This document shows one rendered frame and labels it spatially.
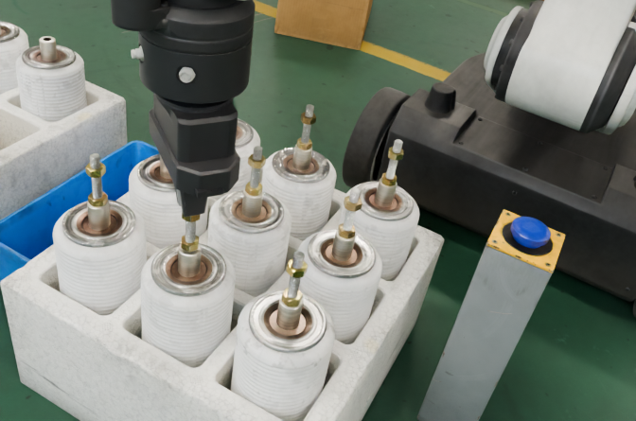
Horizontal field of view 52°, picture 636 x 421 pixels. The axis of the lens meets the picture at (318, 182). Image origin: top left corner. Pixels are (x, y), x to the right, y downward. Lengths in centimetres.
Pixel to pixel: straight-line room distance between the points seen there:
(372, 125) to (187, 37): 67
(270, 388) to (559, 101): 51
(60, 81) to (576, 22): 72
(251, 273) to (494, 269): 27
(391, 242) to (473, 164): 32
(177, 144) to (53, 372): 39
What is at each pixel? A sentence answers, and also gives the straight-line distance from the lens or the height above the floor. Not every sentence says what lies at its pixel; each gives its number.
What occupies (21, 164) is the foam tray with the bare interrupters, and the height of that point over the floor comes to 16.
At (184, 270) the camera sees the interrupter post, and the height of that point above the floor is 26.
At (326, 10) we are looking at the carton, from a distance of 176.
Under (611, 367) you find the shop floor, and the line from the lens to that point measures 110.
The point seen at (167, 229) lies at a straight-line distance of 80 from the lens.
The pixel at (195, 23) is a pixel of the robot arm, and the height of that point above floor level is 54.
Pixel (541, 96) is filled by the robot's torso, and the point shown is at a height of 37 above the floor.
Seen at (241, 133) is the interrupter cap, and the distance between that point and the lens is 88.
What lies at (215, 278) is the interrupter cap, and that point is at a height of 25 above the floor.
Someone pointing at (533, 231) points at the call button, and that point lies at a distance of 70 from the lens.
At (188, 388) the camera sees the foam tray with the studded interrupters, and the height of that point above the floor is 18.
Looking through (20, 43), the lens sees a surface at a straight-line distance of 113.
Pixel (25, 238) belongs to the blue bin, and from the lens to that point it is 100.
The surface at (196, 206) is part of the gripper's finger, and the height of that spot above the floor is 34.
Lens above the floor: 73
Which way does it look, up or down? 36 degrees down
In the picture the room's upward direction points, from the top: 10 degrees clockwise
